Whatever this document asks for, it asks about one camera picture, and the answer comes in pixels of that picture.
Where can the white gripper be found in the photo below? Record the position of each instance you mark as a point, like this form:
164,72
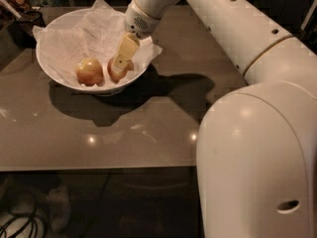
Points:
140,21

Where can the red apple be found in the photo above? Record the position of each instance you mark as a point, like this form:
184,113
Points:
116,73

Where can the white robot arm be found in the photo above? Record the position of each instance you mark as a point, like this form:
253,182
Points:
257,146

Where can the yellowish apple on left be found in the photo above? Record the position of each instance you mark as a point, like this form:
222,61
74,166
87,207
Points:
89,71

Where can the white bowl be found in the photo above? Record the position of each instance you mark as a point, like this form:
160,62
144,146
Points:
59,20

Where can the white paper liner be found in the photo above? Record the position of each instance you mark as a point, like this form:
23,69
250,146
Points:
66,43

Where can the dark bag with strap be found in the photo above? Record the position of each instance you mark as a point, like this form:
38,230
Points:
25,19

